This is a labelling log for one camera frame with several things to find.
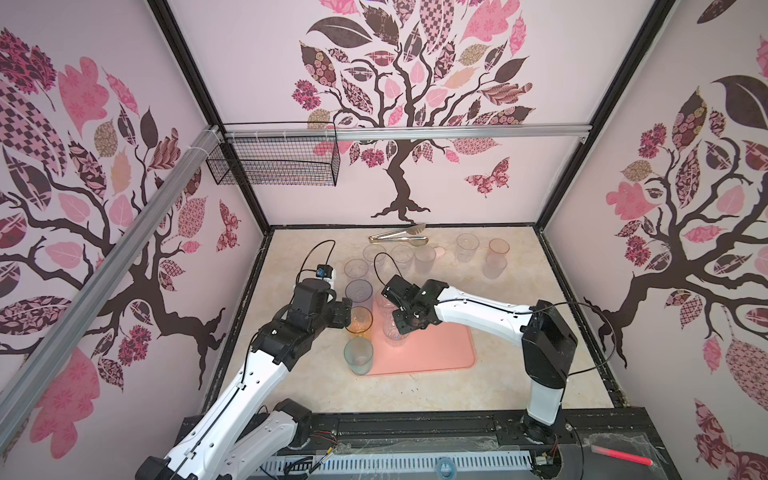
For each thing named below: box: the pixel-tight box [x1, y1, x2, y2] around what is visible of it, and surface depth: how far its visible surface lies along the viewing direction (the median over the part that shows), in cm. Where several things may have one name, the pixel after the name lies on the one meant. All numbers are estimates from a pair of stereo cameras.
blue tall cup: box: [345, 279, 373, 308], surface depth 89 cm
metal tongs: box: [368, 223, 429, 247], surface depth 119 cm
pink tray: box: [367, 304, 476, 376], surface depth 89 cm
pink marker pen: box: [591, 445, 654, 467], surface depth 71 cm
